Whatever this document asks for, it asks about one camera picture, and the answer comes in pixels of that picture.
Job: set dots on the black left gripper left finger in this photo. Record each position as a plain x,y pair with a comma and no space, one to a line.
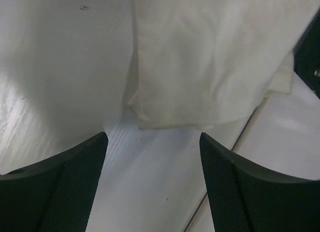
55,194

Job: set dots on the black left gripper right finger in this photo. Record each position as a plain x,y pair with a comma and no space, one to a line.
247,197

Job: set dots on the white t shirt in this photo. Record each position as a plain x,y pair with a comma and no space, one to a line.
207,62

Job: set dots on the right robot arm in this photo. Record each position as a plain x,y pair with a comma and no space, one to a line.
307,56

